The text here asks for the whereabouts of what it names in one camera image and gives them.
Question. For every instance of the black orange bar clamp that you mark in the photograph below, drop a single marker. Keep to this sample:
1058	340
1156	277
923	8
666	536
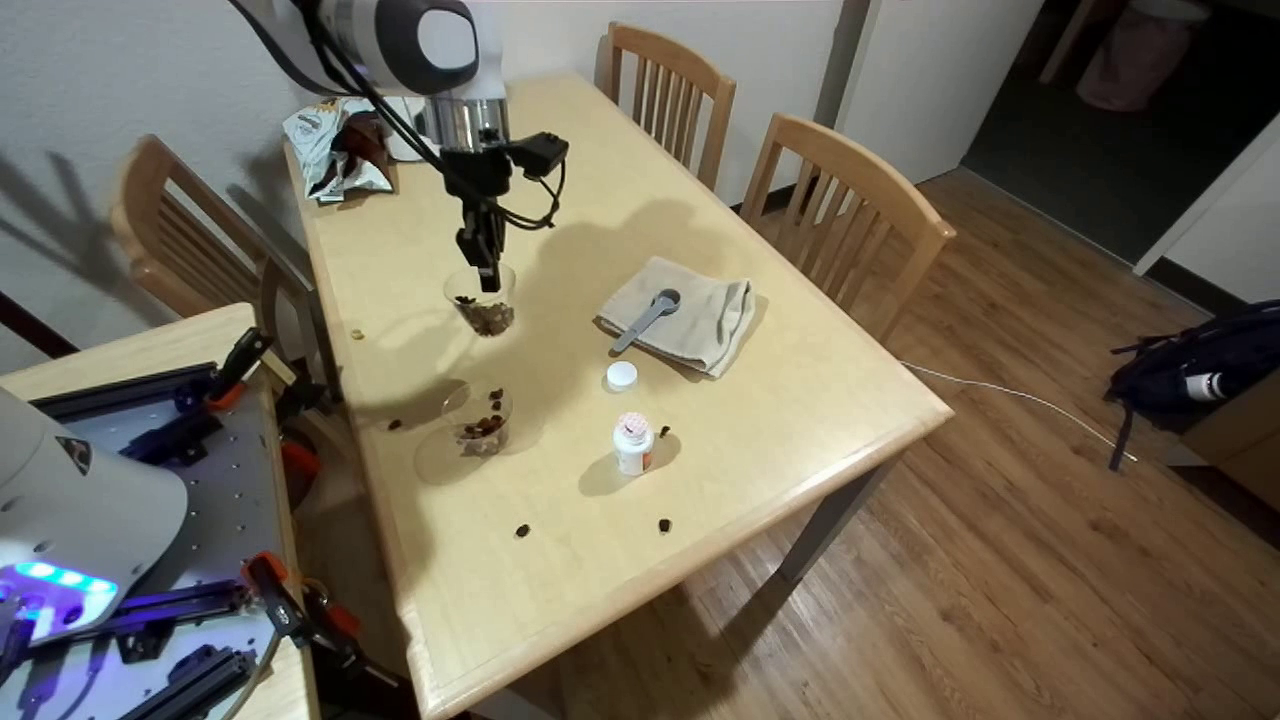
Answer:
241	356

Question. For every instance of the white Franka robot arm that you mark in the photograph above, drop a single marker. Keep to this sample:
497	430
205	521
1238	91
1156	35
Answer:
403	35

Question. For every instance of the white round lid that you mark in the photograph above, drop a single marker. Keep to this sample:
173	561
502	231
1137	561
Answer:
621	379

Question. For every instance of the black backpack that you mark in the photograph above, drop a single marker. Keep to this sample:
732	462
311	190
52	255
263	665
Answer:
1200	375

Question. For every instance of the folded beige towel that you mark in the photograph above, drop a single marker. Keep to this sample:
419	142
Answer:
705	334

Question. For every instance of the grey metal table leg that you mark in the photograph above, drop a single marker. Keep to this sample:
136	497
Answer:
813	544

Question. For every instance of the blue measuring spoon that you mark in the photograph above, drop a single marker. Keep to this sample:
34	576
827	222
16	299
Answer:
642	325

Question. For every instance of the blue bar clamp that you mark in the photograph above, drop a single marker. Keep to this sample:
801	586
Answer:
145	623

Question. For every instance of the small brown object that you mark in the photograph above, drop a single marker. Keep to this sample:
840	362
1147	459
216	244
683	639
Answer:
482	430

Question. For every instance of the robot mounting platform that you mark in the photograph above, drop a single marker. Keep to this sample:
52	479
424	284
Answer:
135	353

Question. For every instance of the wooden slat-back chair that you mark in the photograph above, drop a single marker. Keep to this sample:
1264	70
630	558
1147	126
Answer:
675	58
143	175
864	178

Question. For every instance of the clear cup of nuts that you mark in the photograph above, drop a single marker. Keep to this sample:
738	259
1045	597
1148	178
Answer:
486	316

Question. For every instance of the pale pink bin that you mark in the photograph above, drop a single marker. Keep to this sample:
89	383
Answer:
1135	52

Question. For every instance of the small brown nut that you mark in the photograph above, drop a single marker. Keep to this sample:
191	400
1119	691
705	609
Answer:
394	427
497	398
520	528
662	521
662	430

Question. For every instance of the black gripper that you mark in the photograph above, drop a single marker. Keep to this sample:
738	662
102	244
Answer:
476	194

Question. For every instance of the white pill bottle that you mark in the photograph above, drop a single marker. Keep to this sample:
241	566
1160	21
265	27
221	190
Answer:
633	437

